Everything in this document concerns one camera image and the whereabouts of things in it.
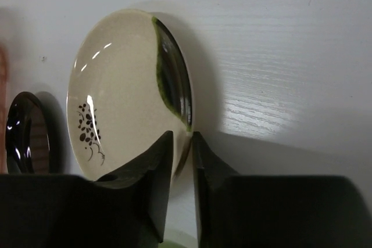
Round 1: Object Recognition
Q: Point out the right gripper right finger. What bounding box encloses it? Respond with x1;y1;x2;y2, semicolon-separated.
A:
192;132;371;247

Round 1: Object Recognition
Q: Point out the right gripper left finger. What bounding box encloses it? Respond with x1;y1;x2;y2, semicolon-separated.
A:
1;131;173;247

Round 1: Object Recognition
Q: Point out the black plate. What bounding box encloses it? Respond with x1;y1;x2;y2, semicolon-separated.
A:
5;91;60;175

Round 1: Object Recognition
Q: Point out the cream plate with dark patch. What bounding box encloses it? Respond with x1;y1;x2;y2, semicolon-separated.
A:
66;9;193;181

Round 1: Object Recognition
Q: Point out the white pink dish rack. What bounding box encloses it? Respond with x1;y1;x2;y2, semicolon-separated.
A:
0;45;8;174

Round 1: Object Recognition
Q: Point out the green plate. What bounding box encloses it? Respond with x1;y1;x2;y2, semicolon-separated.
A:
158;228;198;248

